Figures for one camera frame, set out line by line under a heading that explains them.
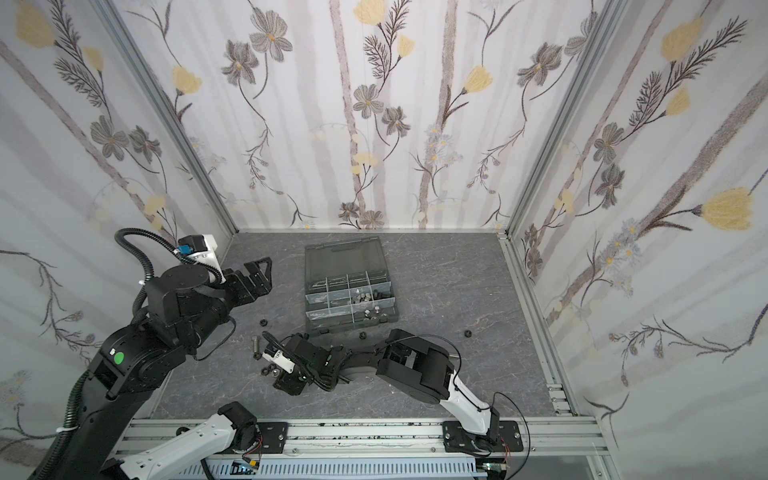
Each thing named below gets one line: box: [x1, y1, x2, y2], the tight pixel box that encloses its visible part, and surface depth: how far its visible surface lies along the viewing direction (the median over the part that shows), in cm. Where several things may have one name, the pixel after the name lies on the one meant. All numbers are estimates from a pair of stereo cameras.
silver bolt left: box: [251, 336, 263, 361], surface depth 90 cm
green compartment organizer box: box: [304, 236, 399, 336], surface depth 100 cm
